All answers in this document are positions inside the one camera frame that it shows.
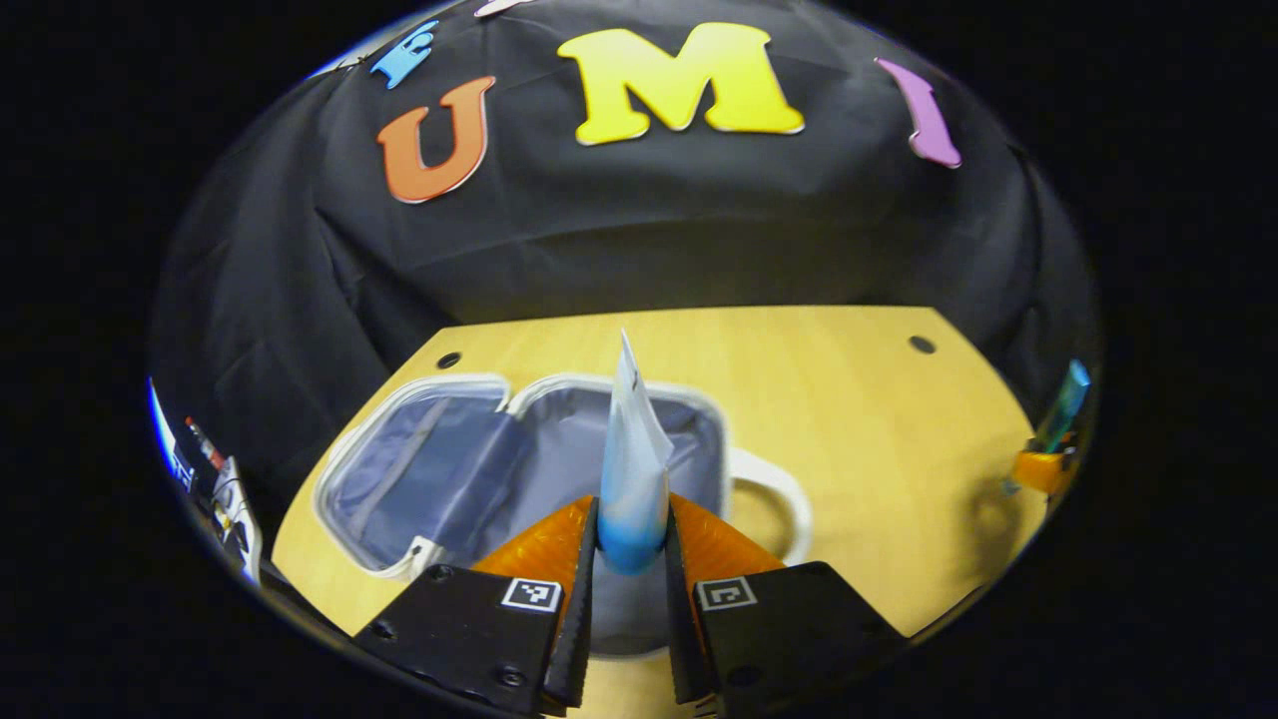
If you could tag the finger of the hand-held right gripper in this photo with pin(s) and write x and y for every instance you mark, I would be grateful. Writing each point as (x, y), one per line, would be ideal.
(1038, 469)

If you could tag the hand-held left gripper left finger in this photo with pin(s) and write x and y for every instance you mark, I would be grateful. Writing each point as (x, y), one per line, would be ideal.
(579, 619)

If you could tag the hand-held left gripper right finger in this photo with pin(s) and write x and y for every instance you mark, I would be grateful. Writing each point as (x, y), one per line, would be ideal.
(684, 619)

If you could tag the clear blue toner bottle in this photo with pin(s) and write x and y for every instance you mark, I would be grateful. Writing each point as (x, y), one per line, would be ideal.
(1064, 404)

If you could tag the white blue skin care tube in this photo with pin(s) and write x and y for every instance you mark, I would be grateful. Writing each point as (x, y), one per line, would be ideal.
(634, 479)

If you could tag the white suitcase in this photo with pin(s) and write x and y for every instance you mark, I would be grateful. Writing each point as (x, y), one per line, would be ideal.
(449, 469)

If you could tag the white device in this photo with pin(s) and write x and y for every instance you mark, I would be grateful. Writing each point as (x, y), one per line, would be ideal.
(235, 519)

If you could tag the black backdrop cloth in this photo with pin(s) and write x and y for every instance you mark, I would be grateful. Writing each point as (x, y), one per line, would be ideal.
(649, 220)

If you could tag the small red object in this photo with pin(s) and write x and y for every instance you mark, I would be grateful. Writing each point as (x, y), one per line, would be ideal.
(203, 441)

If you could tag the bright screen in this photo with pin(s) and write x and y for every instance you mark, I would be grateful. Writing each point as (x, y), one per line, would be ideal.
(160, 424)

